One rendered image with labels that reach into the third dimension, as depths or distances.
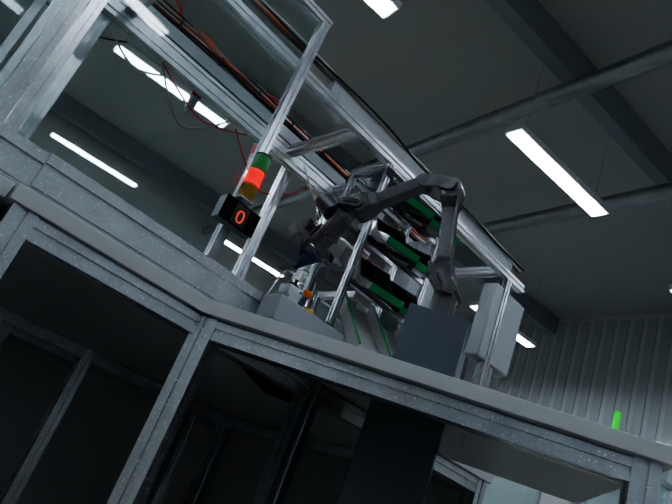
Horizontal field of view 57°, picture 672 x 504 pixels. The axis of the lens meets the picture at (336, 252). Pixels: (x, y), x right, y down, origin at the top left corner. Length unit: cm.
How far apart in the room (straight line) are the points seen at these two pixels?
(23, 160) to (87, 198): 12
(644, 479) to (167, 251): 95
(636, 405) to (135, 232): 1047
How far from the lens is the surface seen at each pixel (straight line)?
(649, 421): 1113
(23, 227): 113
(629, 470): 119
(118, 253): 117
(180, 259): 131
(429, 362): 138
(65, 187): 124
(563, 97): 654
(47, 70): 162
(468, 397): 113
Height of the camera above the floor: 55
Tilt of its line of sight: 23 degrees up
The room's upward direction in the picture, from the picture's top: 22 degrees clockwise
